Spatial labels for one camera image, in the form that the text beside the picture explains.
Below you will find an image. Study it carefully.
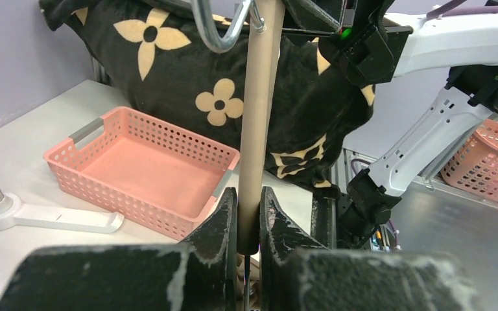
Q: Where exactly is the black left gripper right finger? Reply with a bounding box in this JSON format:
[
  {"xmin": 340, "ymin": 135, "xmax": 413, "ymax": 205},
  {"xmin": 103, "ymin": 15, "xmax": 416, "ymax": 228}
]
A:
[{"xmin": 260, "ymin": 187, "xmax": 483, "ymax": 310}]

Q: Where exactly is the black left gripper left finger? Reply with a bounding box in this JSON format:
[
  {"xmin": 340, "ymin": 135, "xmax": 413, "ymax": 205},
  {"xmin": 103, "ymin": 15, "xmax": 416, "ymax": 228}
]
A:
[{"xmin": 0, "ymin": 188, "xmax": 237, "ymax": 310}]

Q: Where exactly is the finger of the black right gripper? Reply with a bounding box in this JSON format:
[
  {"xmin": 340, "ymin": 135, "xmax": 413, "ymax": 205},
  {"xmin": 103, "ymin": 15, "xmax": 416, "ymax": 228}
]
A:
[{"xmin": 282, "ymin": 0, "xmax": 348, "ymax": 35}]

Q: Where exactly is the wooden clip hanger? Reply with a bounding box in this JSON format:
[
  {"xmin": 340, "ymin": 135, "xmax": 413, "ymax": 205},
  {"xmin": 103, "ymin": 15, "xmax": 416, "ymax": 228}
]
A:
[{"xmin": 191, "ymin": 1, "xmax": 285, "ymax": 256}]

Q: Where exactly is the pink plastic basket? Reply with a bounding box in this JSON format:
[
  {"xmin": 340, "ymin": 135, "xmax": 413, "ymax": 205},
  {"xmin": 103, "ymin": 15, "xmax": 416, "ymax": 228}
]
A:
[{"xmin": 44, "ymin": 106, "xmax": 240, "ymax": 240}]

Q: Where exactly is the black floral blanket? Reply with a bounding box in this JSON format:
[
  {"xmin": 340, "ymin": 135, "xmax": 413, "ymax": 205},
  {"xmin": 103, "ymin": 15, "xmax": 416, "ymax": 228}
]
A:
[{"xmin": 39, "ymin": 1, "xmax": 374, "ymax": 190}]

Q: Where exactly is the silver clothes rack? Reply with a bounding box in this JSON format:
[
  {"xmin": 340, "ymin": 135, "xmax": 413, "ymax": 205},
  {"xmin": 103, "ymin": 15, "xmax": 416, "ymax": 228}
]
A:
[{"xmin": 0, "ymin": 188, "xmax": 125, "ymax": 234}]

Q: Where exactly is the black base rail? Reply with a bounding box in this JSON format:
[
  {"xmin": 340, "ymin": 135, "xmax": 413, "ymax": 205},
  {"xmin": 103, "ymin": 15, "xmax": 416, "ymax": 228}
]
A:
[{"xmin": 311, "ymin": 185, "xmax": 401, "ymax": 249}]

